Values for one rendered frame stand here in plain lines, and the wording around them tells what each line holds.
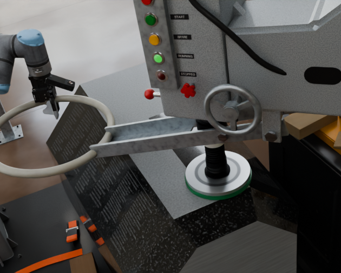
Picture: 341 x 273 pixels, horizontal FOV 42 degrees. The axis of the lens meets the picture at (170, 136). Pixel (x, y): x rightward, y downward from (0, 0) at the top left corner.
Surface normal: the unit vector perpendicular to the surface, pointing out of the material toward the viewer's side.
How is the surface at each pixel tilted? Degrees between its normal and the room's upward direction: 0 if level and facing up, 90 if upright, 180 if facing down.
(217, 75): 90
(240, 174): 0
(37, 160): 0
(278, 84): 90
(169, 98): 90
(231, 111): 90
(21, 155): 0
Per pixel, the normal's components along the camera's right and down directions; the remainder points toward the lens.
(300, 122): -0.15, -0.80
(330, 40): -0.37, 0.59
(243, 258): 0.39, 0.49
